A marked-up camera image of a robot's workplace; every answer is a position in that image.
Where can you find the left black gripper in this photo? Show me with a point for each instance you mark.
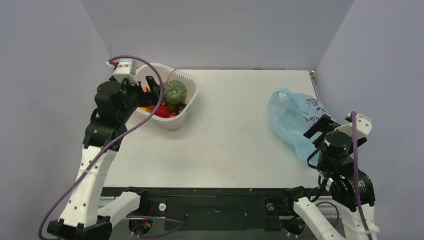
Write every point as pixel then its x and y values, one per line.
pixel 148 98

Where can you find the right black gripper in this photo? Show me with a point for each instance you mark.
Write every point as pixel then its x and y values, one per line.
pixel 319 127

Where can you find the green fake avocado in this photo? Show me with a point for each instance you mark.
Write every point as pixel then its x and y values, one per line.
pixel 175 92

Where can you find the large red fake fruit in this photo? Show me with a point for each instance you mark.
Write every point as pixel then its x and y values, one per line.
pixel 161 111

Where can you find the dark brown fake fruit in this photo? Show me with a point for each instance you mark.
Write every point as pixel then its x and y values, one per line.
pixel 180 107

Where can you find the light blue plastic bag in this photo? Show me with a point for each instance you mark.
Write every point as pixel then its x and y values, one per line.
pixel 291 115

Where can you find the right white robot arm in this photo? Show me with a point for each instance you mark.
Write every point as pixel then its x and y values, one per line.
pixel 350 188

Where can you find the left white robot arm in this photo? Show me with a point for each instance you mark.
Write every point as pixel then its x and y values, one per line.
pixel 81 218

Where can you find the orange yellow fake mango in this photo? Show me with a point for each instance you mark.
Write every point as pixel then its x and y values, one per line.
pixel 146 109

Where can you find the brown fake kiwi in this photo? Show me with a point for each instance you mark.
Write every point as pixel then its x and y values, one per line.
pixel 171 108

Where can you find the white plastic basket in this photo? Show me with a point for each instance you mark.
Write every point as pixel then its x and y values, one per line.
pixel 168 73

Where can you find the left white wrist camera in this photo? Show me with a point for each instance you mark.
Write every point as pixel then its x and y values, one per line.
pixel 124 69

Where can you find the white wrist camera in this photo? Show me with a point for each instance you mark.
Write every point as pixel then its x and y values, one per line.
pixel 124 69
pixel 358 123

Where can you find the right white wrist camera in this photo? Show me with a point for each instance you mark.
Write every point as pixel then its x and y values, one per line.
pixel 358 123

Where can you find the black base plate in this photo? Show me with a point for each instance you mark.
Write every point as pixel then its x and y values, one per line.
pixel 217 209

